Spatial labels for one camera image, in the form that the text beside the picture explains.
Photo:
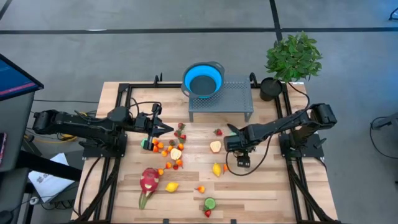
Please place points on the green kiwi half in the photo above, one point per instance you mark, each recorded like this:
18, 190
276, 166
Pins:
210, 203

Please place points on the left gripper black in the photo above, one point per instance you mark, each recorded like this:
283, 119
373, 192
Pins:
141, 123

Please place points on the green avocado half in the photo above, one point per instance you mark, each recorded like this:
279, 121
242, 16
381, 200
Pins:
234, 134
144, 143

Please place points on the small orange pear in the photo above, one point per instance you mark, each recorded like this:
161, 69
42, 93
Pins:
201, 189
225, 168
179, 162

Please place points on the black table edge clamp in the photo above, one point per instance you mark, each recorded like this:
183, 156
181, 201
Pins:
166, 221
233, 221

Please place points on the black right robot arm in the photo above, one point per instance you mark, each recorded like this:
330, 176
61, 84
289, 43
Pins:
280, 127

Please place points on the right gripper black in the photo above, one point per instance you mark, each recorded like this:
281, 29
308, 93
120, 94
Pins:
236, 143

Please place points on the grey perforated metal shelf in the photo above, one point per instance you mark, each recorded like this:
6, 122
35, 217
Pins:
236, 99

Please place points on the black desk crossbar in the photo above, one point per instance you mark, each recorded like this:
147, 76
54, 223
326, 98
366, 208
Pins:
46, 165

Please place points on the white paper sheet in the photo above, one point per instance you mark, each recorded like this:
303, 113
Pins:
46, 183

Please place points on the yellow lemon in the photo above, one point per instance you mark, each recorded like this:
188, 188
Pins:
216, 170
172, 187

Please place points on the blue collapsible colander bowl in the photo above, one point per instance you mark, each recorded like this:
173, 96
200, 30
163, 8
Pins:
202, 85

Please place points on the small red strawberry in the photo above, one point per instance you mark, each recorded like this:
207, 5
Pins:
175, 167

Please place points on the pink dragon fruit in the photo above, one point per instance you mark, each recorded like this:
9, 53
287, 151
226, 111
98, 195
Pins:
149, 182

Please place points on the green potted artificial plant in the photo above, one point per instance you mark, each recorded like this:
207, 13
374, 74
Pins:
293, 57

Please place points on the monitor with blue screen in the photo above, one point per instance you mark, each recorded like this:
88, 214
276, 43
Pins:
15, 77

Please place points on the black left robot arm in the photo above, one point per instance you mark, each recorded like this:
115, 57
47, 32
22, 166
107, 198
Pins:
77, 124

